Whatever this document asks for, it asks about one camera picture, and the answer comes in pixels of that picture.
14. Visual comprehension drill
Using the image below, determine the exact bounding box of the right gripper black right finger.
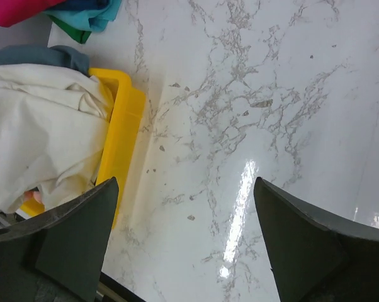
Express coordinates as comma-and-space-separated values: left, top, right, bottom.
254, 177, 379, 301

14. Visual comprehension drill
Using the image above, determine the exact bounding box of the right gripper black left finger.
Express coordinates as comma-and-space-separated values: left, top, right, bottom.
0, 177, 119, 301

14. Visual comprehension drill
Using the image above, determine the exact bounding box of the cream white t shirt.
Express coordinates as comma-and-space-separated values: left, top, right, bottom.
0, 64, 114, 213

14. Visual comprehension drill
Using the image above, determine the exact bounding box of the pink t shirt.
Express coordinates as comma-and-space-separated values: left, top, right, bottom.
23, 188, 42, 204

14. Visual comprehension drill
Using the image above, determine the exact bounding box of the yellow plastic tray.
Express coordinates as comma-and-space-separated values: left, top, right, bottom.
17, 68, 145, 216

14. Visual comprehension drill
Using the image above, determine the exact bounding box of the grey blue t shirt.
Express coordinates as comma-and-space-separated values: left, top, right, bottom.
0, 45, 90, 77

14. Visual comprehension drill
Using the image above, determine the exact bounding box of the folded green t shirt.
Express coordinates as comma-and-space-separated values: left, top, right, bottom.
49, 16, 92, 45

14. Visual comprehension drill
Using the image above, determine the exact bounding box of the folded turquoise t shirt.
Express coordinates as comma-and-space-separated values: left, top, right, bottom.
45, 0, 122, 32

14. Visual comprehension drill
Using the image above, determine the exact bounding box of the folded magenta t shirt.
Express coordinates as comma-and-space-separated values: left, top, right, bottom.
0, 0, 64, 28

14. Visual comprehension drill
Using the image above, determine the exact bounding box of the folded navy blue t shirt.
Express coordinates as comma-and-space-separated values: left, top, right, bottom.
50, 0, 110, 11

